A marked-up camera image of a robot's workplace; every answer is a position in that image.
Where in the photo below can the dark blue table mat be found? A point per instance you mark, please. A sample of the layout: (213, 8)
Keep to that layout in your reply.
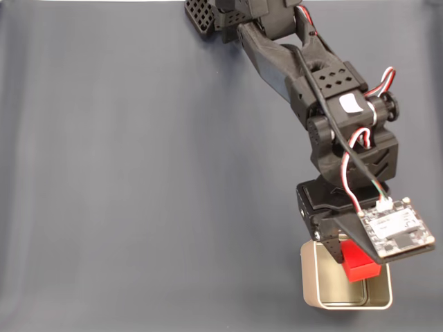
(138, 173)

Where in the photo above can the red cube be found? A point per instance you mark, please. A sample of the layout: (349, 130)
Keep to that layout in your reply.
(360, 268)

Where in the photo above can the beige metal container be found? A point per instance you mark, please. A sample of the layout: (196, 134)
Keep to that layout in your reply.
(332, 287)

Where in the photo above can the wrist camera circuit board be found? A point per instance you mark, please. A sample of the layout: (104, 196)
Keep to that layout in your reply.
(398, 228)

